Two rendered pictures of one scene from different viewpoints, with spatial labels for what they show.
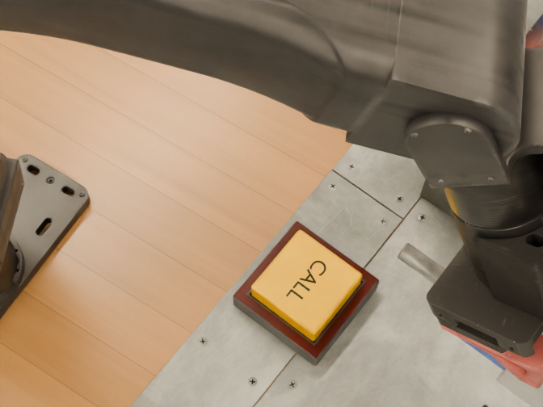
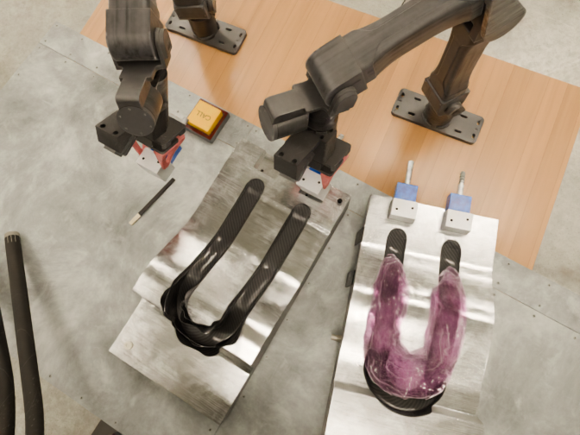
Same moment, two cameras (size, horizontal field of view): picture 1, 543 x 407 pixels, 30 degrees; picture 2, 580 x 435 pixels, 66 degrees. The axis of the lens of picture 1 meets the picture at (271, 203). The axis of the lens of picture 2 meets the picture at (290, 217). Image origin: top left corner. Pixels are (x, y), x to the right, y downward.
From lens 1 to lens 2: 0.72 m
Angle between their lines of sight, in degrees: 29
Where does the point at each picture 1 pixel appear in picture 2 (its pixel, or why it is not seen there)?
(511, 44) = (129, 43)
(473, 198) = not seen: hidden behind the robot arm
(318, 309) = (193, 120)
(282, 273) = (204, 107)
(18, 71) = (280, 23)
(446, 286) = not seen: hidden behind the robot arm
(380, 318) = (202, 146)
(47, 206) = (228, 41)
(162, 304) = (201, 82)
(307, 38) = not seen: outside the picture
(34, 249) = (213, 41)
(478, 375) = (185, 178)
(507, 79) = (116, 41)
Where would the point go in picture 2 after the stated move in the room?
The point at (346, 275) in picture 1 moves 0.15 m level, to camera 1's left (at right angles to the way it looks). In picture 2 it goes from (205, 126) to (201, 68)
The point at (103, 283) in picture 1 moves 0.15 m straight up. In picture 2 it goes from (206, 64) to (190, 23)
